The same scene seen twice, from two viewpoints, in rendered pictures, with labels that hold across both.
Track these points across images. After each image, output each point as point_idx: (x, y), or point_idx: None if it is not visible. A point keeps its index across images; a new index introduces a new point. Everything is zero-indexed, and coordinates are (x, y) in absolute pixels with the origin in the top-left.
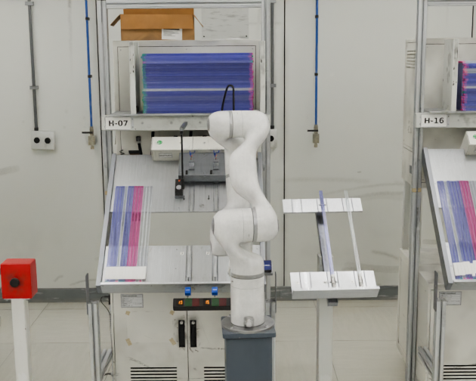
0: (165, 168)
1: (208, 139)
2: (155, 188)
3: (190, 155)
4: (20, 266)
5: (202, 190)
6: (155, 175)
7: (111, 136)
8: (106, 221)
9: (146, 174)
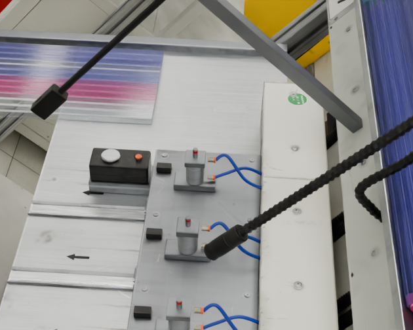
0: (228, 152)
1: (314, 222)
2: (145, 129)
3: (233, 170)
4: None
5: (116, 242)
6: (201, 129)
7: (325, 14)
8: (41, 35)
9: (206, 112)
